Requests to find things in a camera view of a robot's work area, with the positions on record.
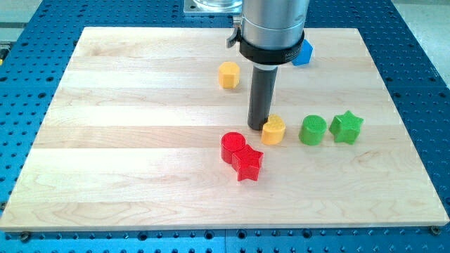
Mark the green star block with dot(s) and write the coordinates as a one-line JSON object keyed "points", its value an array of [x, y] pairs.
{"points": [[346, 128]]}

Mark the red cylinder block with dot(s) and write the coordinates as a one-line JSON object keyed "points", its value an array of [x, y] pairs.
{"points": [[231, 142]]}

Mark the blue block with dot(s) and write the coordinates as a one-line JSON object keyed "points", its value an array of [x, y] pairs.
{"points": [[304, 56]]}

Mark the wooden board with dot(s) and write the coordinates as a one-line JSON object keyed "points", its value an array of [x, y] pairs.
{"points": [[132, 141]]}

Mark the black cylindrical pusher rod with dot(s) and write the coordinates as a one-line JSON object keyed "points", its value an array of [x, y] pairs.
{"points": [[261, 92]]}

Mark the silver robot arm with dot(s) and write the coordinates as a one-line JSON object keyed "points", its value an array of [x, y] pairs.
{"points": [[270, 32]]}

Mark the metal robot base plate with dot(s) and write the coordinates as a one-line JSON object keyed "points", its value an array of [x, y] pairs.
{"points": [[212, 7]]}

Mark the yellow heart block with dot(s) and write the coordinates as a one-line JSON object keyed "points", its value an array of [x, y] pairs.
{"points": [[273, 130]]}

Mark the green cylinder block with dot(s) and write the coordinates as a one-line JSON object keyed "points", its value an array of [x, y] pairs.
{"points": [[312, 130]]}

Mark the red star block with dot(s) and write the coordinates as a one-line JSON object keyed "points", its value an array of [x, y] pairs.
{"points": [[247, 163]]}

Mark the yellow hexagon block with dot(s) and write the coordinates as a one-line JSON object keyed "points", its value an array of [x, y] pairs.
{"points": [[229, 75]]}

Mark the blue perforated table plate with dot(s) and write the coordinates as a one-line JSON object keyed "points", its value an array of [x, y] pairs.
{"points": [[37, 60]]}

